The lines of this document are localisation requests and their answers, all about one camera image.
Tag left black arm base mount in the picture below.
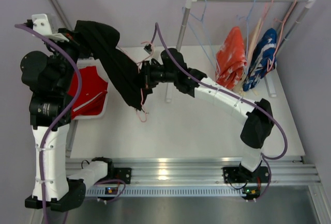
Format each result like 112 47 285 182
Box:
104 167 132 184

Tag white plastic basket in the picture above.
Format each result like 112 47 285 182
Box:
71 58 110 120

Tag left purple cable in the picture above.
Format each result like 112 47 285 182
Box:
14 23 126 224

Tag pink hanger of blue garment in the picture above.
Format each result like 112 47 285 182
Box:
266 0 297 73

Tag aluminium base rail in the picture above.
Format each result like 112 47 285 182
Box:
64 155 323 199

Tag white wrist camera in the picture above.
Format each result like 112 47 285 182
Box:
32 13 58 40
144 42 154 55

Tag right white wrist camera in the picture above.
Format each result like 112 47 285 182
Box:
144 42 154 55

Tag pink hanger of beige garment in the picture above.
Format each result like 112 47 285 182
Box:
243 0 275 80

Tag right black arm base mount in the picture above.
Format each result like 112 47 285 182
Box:
222 166 271 184

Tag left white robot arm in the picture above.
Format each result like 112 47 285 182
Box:
15 24 114 212

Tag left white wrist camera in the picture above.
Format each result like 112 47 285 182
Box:
32 13 58 40

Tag beige garment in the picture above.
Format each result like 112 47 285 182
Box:
233 18 263 96

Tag metal clothes rack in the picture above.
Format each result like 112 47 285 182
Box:
165 0 316 103

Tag blue wire hanger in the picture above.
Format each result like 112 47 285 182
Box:
236 0 256 61
187 0 220 74

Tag black trousers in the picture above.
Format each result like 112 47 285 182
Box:
74 20 151 111

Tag purple cable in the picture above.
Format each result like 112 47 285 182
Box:
151 22 288 201
14 23 126 224

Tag orange patterned garment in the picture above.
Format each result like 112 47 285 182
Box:
216 26 247 90

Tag blue white patterned garment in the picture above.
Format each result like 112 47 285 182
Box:
243 28 277 92

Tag red trousers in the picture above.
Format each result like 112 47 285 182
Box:
71 66 108 120

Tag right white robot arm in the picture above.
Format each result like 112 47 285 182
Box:
140 48 274 183

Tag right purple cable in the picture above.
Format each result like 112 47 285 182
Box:
151 22 288 201

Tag pink hanger of black trousers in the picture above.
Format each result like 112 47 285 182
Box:
116 41 155 123

